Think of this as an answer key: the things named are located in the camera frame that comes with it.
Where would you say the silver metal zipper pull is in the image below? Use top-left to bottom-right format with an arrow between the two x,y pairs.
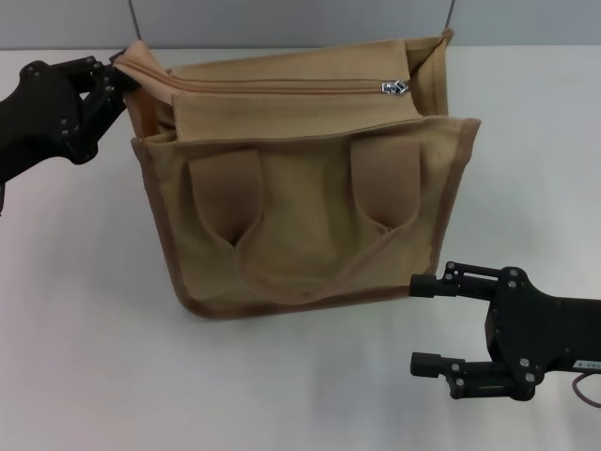
381,78 -> 410,99

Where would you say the khaki canvas food bag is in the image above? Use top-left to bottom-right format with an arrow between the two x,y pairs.
112,27 -> 484,320

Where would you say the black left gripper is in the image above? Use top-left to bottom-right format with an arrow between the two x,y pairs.
0,52 -> 143,190

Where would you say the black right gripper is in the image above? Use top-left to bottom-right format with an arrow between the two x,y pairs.
408,260 -> 601,402

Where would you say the right gripper cable with plug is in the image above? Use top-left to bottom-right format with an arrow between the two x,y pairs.
569,373 -> 601,407

